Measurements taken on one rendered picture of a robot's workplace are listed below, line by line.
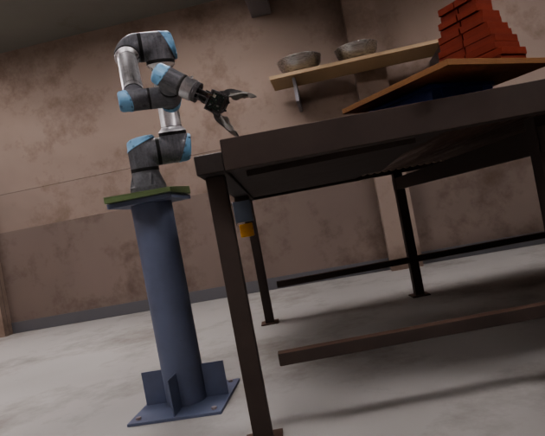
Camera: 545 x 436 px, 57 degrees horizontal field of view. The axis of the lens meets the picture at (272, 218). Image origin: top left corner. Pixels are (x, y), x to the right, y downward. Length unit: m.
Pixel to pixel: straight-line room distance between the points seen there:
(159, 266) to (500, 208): 3.86
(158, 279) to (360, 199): 3.27
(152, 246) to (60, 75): 4.12
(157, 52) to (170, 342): 1.17
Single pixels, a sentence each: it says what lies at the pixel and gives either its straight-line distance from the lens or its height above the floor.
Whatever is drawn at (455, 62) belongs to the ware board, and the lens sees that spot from 1.56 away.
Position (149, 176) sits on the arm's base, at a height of 0.96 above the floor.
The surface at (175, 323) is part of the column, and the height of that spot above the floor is 0.35.
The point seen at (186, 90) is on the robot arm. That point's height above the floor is 1.17.
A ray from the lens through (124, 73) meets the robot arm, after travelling 1.99.
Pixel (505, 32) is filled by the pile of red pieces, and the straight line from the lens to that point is 1.90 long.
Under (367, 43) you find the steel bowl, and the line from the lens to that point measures 4.77.
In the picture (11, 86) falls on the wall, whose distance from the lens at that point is 6.28.
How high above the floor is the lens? 0.68
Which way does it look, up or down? level
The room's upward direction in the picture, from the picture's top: 11 degrees counter-clockwise
